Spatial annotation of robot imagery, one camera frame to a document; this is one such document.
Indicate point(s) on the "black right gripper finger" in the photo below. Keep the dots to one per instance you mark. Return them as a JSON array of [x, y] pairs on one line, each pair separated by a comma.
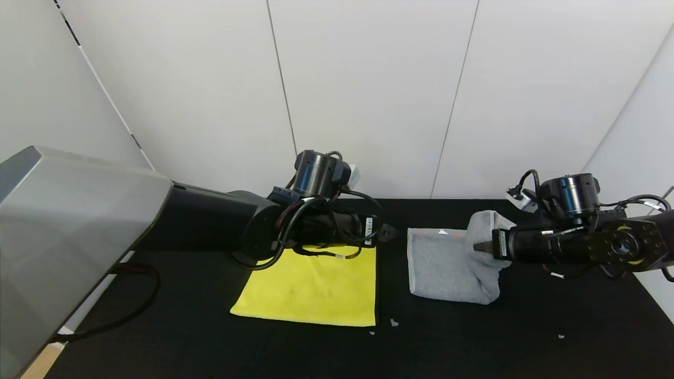
[[485, 249], [485, 243]]

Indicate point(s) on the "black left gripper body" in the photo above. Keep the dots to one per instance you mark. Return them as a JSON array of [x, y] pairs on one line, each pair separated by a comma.
[[371, 229]]

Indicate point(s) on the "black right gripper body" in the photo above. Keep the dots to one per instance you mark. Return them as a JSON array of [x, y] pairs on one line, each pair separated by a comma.
[[499, 244]]

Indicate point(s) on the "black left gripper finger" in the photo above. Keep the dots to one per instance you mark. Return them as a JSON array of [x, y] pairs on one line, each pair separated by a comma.
[[386, 229], [386, 236]]

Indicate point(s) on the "grey towel with orange marks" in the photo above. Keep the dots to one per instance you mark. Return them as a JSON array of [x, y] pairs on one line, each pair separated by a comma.
[[442, 268]]

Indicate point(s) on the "yellow towel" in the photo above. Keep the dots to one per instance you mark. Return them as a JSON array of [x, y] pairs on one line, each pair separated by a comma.
[[310, 287]]

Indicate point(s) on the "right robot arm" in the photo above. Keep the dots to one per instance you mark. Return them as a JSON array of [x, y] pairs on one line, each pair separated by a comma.
[[621, 245]]

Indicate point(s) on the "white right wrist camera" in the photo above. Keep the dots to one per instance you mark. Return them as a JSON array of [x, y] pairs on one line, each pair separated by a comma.
[[521, 201]]

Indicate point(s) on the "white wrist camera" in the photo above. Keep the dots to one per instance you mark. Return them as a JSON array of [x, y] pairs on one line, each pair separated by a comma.
[[521, 201], [354, 176]]

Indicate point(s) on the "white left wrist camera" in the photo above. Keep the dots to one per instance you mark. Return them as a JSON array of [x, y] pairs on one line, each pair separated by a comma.
[[354, 176]]

